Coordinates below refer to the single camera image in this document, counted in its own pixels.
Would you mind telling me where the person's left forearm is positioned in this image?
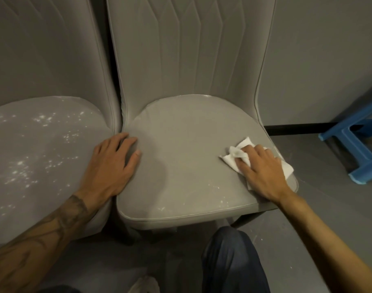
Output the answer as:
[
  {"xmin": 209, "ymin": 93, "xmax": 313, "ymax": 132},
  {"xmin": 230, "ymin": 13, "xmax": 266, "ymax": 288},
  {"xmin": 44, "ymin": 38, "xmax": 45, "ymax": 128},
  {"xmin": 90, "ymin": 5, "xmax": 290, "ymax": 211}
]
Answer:
[{"xmin": 0, "ymin": 193, "xmax": 113, "ymax": 293}]

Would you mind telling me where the grey padded chair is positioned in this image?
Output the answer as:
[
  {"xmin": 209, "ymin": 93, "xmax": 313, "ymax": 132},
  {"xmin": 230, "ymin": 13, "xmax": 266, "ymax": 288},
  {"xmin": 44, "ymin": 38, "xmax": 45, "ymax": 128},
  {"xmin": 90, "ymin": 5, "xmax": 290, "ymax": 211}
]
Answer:
[
  {"xmin": 0, "ymin": 0, "xmax": 122, "ymax": 246},
  {"xmin": 105, "ymin": 0, "xmax": 299, "ymax": 238}
]

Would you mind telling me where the white cleaning cloth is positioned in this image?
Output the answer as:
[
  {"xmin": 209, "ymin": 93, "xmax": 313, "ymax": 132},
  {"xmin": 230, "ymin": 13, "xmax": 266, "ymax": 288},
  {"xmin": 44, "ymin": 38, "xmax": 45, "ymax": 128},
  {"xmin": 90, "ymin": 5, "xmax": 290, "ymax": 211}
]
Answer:
[{"xmin": 219, "ymin": 136, "xmax": 295, "ymax": 180}]

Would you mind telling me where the dark blue trouser leg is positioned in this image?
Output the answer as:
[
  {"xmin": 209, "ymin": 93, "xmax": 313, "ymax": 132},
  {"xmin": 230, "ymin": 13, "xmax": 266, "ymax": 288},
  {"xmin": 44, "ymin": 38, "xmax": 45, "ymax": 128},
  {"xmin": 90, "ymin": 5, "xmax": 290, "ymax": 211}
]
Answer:
[{"xmin": 201, "ymin": 226, "xmax": 271, "ymax": 293}]

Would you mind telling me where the blue plastic stool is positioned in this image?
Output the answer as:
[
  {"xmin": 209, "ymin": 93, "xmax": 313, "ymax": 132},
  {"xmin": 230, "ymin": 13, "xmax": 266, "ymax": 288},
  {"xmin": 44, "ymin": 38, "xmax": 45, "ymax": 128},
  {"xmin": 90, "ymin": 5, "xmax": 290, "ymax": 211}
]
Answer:
[{"xmin": 319, "ymin": 97, "xmax": 372, "ymax": 184}]

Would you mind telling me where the person's left hand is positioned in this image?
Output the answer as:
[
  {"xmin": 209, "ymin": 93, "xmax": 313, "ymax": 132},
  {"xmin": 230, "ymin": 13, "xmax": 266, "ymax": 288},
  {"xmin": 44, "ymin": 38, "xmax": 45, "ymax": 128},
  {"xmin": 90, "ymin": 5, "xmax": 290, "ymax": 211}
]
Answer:
[{"xmin": 74, "ymin": 132, "xmax": 142, "ymax": 208}]

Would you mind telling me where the person's right forearm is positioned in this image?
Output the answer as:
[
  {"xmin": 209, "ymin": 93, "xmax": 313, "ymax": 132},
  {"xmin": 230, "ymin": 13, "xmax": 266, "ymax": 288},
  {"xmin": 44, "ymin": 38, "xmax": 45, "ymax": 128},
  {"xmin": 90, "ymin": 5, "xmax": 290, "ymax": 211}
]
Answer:
[{"xmin": 277, "ymin": 192, "xmax": 372, "ymax": 293}]

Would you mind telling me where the person's right hand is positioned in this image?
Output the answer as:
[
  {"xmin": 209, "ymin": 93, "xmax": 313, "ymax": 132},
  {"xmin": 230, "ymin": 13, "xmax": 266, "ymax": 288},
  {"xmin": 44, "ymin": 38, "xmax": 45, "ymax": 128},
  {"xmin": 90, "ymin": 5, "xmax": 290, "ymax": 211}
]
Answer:
[{"xmin": 236, "ymin": 144, "xmax": 292, "ymax": 205}]

